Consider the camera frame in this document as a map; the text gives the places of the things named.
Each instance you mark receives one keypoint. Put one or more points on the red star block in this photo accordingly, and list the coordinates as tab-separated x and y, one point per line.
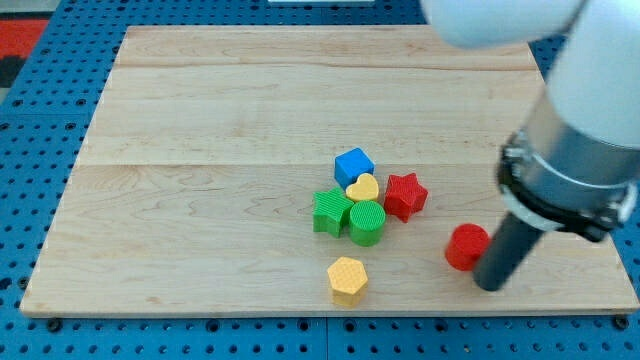
404	196

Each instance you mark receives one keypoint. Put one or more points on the yellow heart block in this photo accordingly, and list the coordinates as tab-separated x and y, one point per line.
365	188

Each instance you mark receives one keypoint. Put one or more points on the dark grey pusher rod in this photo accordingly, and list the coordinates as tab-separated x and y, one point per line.
509	246

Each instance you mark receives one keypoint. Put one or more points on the red cylinder block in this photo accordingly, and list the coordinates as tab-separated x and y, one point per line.
466	245

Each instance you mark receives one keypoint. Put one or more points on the wooden board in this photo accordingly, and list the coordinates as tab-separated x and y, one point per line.
192	193

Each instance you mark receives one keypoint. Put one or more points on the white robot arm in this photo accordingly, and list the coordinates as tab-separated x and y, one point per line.
594	81

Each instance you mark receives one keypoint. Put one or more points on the yellow hexagon block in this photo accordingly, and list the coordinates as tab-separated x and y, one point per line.
348	281

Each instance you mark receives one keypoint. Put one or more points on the green star block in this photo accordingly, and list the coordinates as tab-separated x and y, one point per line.
331	211

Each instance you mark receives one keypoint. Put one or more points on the silver black wrist mount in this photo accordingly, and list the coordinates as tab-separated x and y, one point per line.
555	178

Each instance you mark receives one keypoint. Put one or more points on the blue cube block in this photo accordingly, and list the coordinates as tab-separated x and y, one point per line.
350	165

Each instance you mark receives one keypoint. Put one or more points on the green cylinder block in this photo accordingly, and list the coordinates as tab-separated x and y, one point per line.
366	223

